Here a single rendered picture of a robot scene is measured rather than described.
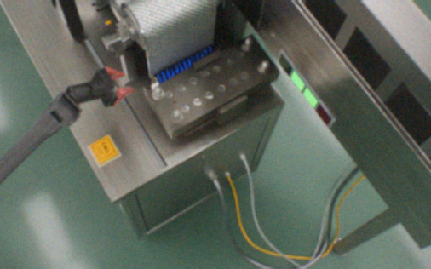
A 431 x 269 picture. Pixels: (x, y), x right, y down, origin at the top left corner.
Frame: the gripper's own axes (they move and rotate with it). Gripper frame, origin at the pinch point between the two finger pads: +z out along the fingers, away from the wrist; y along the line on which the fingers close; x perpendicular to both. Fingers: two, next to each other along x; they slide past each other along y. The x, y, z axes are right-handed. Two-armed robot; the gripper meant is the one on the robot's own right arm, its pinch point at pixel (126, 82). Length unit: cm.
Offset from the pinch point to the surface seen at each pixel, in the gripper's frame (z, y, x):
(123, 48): 0.3, -7.5, 7.0
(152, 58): 5.3, -0.2, 10.2
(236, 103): 26.1, 21.0, 8.3
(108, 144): -4.2, 9.5, -19.6
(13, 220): -4, -13, -126
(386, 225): 70, 75, -8
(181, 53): 17.3, -0.3, 9.4
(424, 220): 27, 77, 38
